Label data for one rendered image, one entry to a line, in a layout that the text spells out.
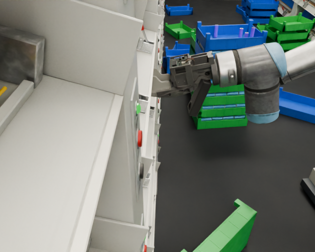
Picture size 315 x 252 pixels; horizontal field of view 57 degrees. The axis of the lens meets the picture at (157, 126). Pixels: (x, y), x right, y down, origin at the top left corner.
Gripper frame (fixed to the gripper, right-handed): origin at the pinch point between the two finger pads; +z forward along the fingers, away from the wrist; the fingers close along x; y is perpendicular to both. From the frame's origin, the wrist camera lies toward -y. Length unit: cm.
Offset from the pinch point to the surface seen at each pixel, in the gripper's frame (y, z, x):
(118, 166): 23, -7, 54
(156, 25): 12.5, -5.7, -15.7
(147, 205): -8.1, -0.6, 32.7
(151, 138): -8.0, -0.4, 11.0
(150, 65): 10.8, -4.8, 8.0
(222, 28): -18, -33, -86
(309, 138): -80, -71, -59
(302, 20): -63, -112, -188
